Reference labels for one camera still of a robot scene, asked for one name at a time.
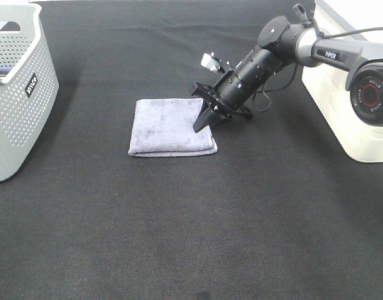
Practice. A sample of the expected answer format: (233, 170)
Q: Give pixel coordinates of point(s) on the white plastic bin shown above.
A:
(326, 84)

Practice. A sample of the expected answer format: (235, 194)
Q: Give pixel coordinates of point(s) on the black table cloth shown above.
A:
(279, 212)

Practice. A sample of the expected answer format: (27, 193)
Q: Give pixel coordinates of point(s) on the grey perforated plastic basket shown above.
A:
(28, 92)

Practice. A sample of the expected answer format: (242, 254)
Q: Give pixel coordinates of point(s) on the lavender towel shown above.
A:
(163, 128)

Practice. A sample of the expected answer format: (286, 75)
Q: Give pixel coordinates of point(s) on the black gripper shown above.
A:
(222, 100)

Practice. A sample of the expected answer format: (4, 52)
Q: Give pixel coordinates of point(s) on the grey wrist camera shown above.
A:
(212, 63)

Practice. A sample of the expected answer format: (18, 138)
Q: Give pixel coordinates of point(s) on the blue towel in basket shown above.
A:
(4, 71)

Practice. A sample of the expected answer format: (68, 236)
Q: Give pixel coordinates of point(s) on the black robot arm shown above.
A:
(280, 44)

